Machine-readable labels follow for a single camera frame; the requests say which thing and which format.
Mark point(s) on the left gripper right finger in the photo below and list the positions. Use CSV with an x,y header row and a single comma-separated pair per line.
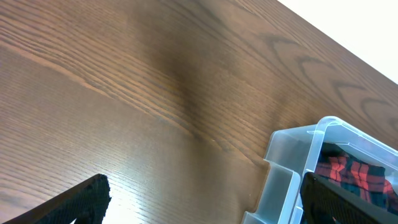
x,y
324,202

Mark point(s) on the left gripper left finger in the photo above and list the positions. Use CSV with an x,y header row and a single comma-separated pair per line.
x,y
86,202

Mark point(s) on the red navy plaid shirt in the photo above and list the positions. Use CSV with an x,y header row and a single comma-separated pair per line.
x,y
362,179

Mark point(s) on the clear plastic storage bin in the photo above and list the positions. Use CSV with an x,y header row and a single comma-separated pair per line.
x,y
295,151

